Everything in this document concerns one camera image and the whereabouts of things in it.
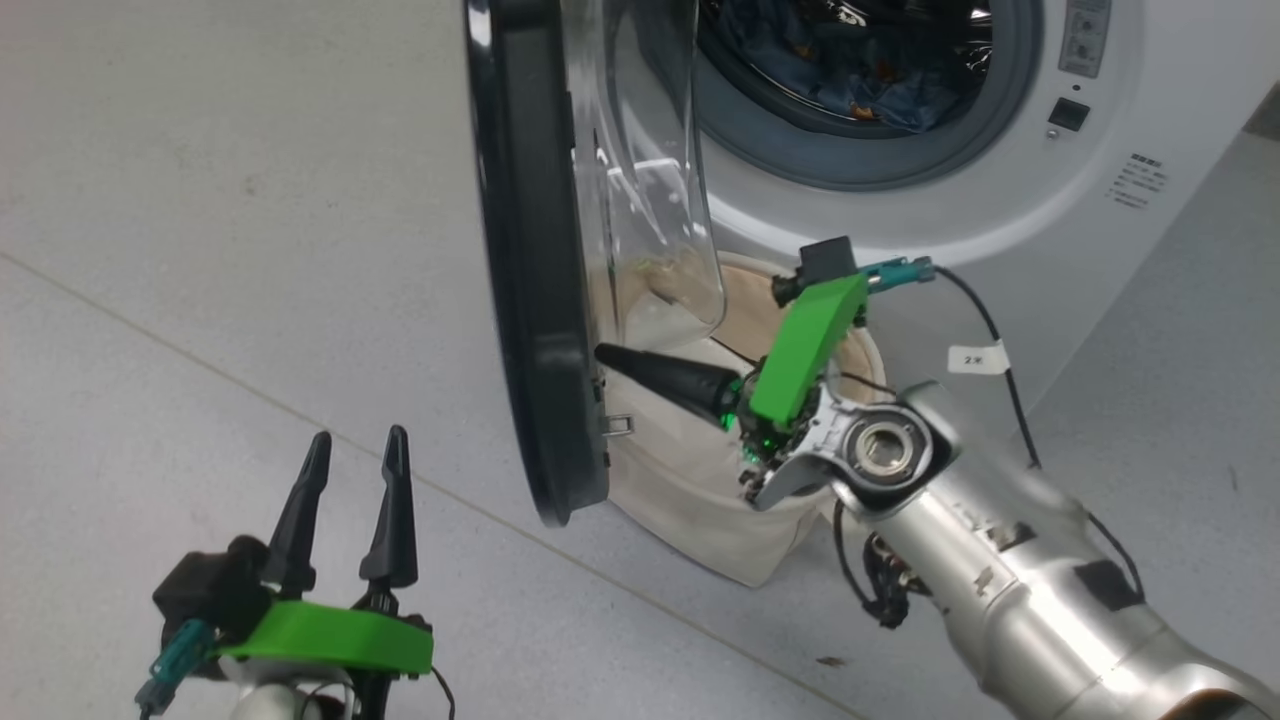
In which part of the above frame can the white paper cable tag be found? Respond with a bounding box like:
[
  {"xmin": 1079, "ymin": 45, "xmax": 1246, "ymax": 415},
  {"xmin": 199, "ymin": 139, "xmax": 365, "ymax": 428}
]
[{"xmin": 946, "ymin": 342, "xmax": 1012, "ymax": 377}]

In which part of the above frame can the grey rubber door gasket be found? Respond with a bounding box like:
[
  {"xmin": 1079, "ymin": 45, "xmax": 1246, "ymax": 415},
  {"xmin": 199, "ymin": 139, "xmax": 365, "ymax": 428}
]
[{"xmin": 690, "ymin": 0, "xmax": 1047, "ymax": 192}]

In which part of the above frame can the grey warning label sticker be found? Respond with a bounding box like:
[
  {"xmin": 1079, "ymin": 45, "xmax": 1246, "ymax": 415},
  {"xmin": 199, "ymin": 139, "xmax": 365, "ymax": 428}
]
[{"xmin": 1057, "ymin": 0, "xmax": 1112, "ymax": 80}]

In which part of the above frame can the cream canvas laundry basket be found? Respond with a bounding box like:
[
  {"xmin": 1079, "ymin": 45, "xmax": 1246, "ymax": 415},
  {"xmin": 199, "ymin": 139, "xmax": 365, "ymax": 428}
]
[{"xmin": 600, "ymin": 250, "xmax": 891, "ymax": 589}]

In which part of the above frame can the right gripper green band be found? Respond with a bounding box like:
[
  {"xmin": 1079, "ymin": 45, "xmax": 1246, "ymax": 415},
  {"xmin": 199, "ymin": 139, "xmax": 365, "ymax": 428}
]
[{"xmin": 595, "ymin": 272, "xmax": 869, "ymax": 511}]

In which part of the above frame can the white front-load washing machine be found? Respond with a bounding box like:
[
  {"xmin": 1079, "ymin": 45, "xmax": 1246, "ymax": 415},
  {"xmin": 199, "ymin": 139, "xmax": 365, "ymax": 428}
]
[{"xmin": 610, "ymin": 0, "xmax": 1280, "ymax": 433}]

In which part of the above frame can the black cable with teal plug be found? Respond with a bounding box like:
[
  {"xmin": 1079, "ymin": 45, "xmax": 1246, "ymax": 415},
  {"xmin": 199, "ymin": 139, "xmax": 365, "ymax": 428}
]
[
  {"xmin": 135, "ymin": 617, "xmax": 217, "ymax": 717},
  {"xmin": 860, "ymin": 255, "xmax": 1147, "ymax": 603}
]

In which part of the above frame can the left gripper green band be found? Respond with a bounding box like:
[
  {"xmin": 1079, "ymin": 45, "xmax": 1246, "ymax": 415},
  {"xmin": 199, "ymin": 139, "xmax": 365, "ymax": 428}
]
[{"xmin": 215, "ymin": 425, "xmax": 436, "ymax": 720}]

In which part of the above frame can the small printed text sticker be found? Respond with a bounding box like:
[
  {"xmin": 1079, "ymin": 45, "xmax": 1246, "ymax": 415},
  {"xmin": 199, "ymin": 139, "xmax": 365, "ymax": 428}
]
[{"xmin": 1104, "ymin": 152, "xmax": 1168, "ymax": 212}]

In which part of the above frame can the dark rimmed glass washer door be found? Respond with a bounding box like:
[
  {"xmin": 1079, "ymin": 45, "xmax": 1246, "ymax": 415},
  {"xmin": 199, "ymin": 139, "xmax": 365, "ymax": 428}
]
[{"xmin": 462, "ymin": 0, "xmax": 727, "ymax": 529}]

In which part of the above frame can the blue garment with orange print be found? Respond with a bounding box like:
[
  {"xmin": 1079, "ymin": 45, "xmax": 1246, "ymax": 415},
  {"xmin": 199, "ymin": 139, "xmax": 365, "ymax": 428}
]
[{"xmin": 715, "ymin": 0, "xmax": 993, "ymax": 137}]

